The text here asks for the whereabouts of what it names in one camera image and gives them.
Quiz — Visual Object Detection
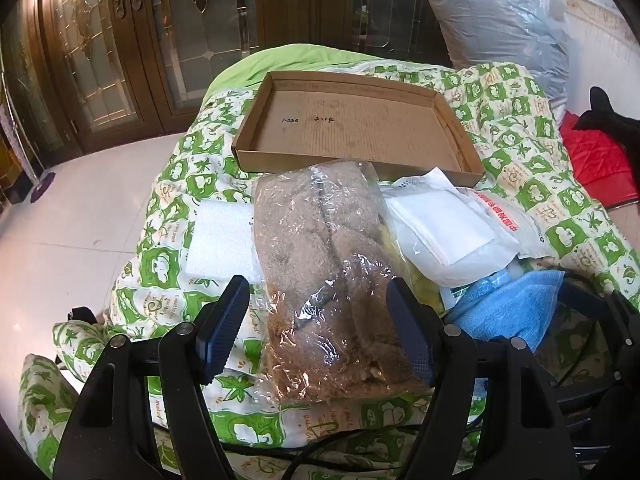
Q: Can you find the red quilted cloth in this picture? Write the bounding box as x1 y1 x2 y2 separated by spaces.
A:
559 112 632 206

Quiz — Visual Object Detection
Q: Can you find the shallow cardboard tray box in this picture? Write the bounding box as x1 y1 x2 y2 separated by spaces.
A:
232 71 485 183

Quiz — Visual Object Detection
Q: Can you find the black cable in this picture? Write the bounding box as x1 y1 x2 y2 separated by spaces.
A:
220 422 481 480

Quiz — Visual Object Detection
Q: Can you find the plain green bedsheet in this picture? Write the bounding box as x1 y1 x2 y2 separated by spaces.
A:
207 44 436 106

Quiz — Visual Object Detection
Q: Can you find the white pillow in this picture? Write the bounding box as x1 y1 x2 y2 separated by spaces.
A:
425 0 571 106

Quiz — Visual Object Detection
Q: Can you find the white cloth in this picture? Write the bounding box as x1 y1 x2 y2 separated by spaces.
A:
380 167 521 291

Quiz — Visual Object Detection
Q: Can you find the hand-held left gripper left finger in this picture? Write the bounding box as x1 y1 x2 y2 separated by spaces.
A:
52 275 251 480

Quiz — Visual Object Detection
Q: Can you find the black cloth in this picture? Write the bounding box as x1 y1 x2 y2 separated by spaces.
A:
572 86 640 161

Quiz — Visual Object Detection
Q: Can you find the blue towel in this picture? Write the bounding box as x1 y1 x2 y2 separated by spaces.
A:
445 267 566 353

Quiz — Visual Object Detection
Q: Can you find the brown plush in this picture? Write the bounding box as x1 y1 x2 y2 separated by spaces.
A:
252 160 441 403

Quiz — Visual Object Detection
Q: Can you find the wooden glass door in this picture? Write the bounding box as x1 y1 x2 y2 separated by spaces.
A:
125 0 266 133
37 0 131 156

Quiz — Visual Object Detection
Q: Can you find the wooden panel door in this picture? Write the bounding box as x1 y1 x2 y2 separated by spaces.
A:
255 0 451 68

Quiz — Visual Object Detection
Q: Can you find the green and white printed quilt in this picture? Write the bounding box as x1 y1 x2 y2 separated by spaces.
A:
20 57 640 480

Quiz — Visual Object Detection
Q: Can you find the yellow cloth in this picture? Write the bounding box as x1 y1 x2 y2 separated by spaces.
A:
400 260 446 313

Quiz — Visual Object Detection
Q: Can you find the white packet with red print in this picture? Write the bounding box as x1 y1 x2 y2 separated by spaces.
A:
465 187 556 261

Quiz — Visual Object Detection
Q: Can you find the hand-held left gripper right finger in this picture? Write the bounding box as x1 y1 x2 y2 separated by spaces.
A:
386 277 593 480

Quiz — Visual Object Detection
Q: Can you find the white foam block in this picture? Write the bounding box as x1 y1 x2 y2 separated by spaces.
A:
185 199 263 283

